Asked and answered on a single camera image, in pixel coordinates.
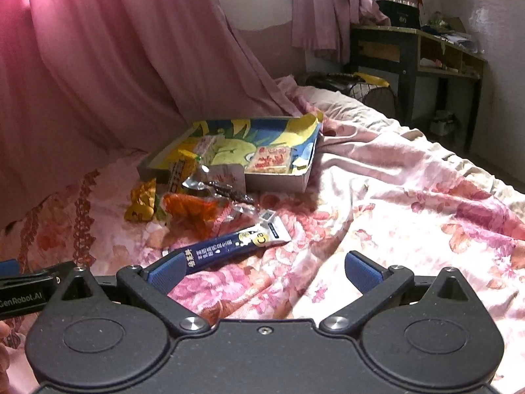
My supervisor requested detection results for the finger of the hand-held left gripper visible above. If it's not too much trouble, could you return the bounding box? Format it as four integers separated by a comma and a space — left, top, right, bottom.
0, 258, 78, 283

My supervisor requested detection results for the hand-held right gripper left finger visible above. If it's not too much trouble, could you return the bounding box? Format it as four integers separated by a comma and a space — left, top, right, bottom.
49, 250, 210, 335

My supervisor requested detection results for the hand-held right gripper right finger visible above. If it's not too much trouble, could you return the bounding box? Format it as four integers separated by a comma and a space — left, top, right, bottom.
320, 250, 478, 335

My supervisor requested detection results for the orange snack packet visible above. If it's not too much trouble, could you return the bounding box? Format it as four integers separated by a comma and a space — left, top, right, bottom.
161, 193, 232, 241

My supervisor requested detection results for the blue stick snack packet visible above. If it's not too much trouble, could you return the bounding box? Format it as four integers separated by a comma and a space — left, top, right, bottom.
162, 221, 292, 275

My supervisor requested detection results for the golden snack packet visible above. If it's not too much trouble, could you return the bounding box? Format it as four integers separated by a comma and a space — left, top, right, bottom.
124, 178, 158, 222

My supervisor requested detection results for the clear packet of dark snack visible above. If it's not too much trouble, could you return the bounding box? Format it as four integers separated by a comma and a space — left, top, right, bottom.
182, 164, 256, 207

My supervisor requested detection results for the yellow and green snack packet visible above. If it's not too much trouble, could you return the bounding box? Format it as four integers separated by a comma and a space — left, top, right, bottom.
166, 150, 202, 195

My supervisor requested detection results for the white floral snack packet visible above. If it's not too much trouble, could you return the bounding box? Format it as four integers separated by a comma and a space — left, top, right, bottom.
205, 164, 247, 195

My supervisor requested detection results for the grey box with colourful lining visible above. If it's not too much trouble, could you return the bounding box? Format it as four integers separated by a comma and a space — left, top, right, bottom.
137, 116, 325, 193

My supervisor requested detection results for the pink floral bedsheet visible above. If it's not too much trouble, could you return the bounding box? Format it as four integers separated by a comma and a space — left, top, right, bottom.
0, 76, 525, 394

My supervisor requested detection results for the small clear barcode wrapper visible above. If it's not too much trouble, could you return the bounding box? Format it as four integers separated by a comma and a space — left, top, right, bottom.
230, 204, 279, 224

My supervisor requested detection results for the clear pale snack packet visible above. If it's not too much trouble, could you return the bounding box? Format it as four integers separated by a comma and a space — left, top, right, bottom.
193, 135, 225, 162

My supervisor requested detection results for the clear rice cracker packet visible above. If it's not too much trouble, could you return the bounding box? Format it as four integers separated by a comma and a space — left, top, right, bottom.
245, 144, 293, 173

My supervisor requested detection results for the white container under desk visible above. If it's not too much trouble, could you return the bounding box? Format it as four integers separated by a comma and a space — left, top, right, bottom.
430, 110, 460, 137

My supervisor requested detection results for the large pink bed curtain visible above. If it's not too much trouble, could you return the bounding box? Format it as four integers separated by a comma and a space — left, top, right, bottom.
0, 0, 305, 230

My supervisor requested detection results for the dark wooden desk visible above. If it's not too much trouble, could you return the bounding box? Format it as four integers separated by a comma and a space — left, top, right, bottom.
350, 24, 489, 152

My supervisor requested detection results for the black box on desk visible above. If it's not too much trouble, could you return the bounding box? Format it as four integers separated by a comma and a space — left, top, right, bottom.
375, 0, 423, 29

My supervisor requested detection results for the pink window curtain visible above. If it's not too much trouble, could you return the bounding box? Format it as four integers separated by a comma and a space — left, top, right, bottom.
291, 0, 390, 63

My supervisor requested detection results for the black wire basket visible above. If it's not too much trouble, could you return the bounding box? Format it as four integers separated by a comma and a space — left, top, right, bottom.
299, 72, 402, 120

